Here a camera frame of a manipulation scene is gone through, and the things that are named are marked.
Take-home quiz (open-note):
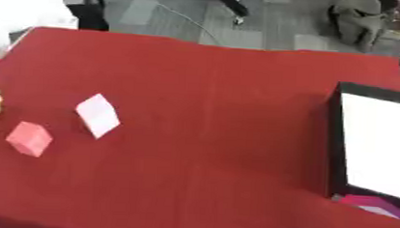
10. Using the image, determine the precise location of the black box with white inside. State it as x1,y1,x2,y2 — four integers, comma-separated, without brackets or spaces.
323,80,400,213

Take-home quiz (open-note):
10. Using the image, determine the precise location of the light pink cube block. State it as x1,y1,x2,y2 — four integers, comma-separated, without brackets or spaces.
71,91,124,141

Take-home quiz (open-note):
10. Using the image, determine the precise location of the black chair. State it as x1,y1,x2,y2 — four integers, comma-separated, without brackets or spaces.
44,0,112,32

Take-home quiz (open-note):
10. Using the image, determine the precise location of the salmon pink cube block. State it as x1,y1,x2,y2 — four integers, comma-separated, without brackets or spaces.
3,120,56,158

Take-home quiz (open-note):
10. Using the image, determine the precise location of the grey bag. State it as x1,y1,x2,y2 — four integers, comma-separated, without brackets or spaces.
325,0,387,54

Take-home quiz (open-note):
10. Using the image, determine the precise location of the magenta purple block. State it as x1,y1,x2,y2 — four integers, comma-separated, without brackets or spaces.
329,193,400,221

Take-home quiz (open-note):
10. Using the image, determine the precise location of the person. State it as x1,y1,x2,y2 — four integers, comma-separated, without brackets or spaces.
0,0,82,71

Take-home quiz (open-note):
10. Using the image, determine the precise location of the white cable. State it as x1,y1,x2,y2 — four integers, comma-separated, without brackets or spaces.
145,0,225,47

